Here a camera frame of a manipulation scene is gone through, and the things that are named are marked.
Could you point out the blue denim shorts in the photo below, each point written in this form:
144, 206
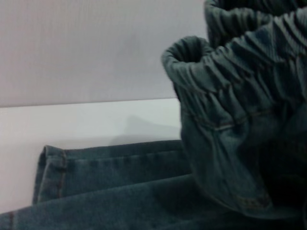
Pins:
239, 119

